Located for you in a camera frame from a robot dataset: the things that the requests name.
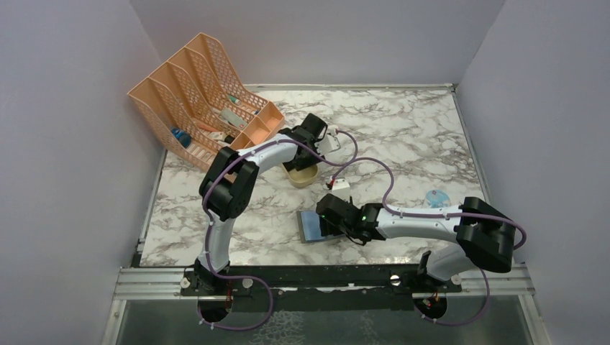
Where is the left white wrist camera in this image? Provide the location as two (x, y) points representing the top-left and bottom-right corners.
(315, 131), (341, 156)

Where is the grey leather card holder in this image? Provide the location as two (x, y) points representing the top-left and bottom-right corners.
(296, 211), (345, 244)

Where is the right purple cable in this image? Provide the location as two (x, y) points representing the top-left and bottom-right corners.
(329, 157), (528, 328)

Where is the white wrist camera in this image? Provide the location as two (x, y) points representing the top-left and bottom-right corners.
(315, 131), (341, 156)
(330, 178), (351, 201)

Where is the blue item in organizer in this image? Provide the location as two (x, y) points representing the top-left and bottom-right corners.
(170, 127), (192, 149)

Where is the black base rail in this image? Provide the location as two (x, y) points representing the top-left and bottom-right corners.
(179, 264), (462, 321)

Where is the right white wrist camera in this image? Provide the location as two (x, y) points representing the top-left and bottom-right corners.
(330, 178), (351, 201)

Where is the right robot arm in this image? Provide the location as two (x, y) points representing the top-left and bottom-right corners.
(315, 194), (516, 293)

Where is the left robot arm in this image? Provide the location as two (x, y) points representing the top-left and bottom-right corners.
(194, 114), (328, 295)

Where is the orange plastic file organizer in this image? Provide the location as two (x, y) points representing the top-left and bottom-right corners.
(128, 33), (285, 171)

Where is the green capped marker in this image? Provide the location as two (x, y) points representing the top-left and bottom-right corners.
(227, 94), (242, 105)

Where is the beige oval tray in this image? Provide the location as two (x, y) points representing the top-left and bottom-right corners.
(281, 165), (319, 188)

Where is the white tube in organizer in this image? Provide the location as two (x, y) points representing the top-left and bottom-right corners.
(212, 108), (247, 130)

